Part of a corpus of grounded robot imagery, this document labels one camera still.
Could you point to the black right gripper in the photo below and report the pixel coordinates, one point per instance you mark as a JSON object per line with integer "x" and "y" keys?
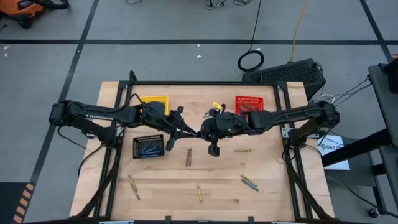
{"x": 224, "y": 126}

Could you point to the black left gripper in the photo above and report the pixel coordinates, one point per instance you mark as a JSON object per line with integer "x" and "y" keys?
{"x": 174, "y": 126}

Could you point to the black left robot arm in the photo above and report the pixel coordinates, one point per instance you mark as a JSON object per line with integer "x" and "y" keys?
{"x": 102, "y": 113}

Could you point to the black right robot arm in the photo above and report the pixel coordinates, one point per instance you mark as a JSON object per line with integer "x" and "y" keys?
{"x": 280, "y": 116}

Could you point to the black plastic basket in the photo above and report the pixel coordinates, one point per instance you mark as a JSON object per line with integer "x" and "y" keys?
{"x": 157, "y": 141}

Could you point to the yellow plastic basket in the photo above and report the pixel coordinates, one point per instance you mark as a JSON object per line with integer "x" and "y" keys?
{"x": 155, "y": 99}

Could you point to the red plastic basket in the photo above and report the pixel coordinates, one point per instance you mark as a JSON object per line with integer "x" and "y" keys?
{"x": 248, "y": 99}

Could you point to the black computer tower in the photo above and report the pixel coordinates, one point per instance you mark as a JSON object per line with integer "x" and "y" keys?
{"x": 286, "y": 74}

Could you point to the white paper label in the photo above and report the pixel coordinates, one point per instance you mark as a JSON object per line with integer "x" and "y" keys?
{"x": 334, "y": 143}

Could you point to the black desk support bar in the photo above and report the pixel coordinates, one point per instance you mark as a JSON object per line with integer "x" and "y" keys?
{"x": 357, "y": 147}

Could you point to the grey side desk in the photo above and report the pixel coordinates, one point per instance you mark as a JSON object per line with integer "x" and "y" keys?
{"x": 384, "y": 102}

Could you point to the black caster wheel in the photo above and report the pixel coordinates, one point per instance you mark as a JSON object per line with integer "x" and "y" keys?
{"x": 373, "y": 213}

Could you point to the orange shop vacuum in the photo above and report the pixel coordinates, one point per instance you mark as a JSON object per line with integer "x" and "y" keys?
{"x": 18, "y": 9}

